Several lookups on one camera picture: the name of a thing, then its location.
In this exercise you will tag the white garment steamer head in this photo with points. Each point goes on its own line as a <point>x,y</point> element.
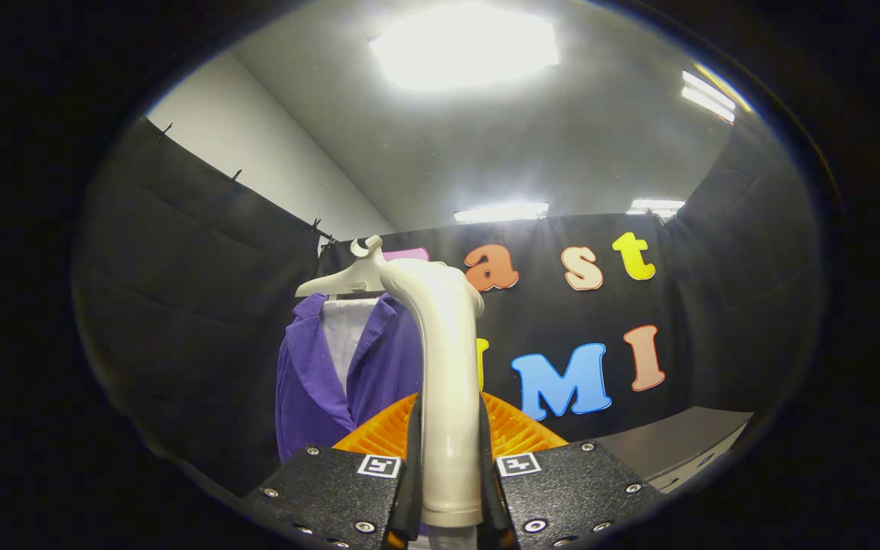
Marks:
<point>448,367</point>

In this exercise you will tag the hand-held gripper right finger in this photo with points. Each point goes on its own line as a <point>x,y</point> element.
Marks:
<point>490,504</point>

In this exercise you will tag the long ceiling light strip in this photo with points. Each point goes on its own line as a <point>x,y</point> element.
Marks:
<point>501,211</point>

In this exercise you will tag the small ceiling light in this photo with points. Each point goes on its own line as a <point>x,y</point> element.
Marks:
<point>655,206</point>

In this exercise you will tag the white clothes hanger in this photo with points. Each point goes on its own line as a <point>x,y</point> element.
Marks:
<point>356,279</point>

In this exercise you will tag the double ceiling light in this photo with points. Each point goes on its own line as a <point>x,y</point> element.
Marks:
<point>707,95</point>

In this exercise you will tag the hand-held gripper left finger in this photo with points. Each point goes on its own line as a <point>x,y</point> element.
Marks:
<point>409,504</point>

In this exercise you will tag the large square ceiling light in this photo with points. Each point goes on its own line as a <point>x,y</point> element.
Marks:
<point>463,46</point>

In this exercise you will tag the white padded ironing form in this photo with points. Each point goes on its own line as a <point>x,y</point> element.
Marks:
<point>348,336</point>

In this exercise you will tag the purple jacket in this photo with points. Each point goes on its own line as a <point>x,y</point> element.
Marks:
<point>310,382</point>

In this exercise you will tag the grey cabinet with dark top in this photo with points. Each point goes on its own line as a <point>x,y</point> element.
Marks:
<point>669,443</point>

